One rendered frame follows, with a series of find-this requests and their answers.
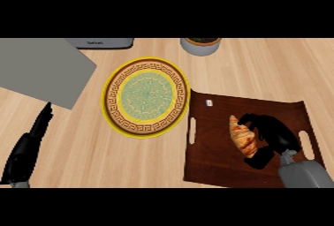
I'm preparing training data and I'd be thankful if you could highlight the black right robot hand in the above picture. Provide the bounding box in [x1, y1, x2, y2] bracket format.
[237, 112, 304, 170]

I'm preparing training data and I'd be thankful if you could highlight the golden brown croissant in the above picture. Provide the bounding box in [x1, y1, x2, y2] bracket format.
[228, 114, 261, 159]

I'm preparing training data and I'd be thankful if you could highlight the dark brown wooden tray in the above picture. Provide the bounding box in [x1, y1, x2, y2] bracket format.
[184, 89, 327, 189]

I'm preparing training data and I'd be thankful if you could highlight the yellow green patterned plate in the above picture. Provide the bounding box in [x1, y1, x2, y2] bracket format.
[101, 56, 193, 139]

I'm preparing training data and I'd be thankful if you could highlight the grey plant pot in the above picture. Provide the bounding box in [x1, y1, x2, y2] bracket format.
[179, 38, 224, 57]

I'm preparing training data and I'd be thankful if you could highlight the grey appliance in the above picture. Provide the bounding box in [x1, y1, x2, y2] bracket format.
[64, 38, 135, 50]

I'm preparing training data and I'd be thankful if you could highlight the flat grey panel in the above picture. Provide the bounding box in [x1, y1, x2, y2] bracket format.
[0, 38, 98, 110]

